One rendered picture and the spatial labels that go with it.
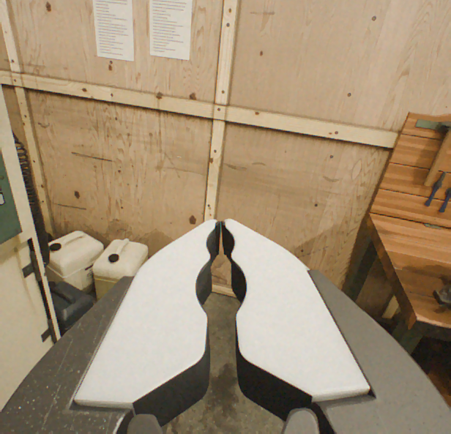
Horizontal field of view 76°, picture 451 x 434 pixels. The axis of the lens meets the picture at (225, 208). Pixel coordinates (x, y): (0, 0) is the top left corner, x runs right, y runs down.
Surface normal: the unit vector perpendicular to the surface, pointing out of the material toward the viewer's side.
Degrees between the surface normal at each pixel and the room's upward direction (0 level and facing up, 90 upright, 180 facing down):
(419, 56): 90
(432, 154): 90
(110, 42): 90
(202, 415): 0
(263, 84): 90
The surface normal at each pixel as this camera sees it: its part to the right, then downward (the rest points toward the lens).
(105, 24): -0.22, 0.44
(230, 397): 0.11, -0.87
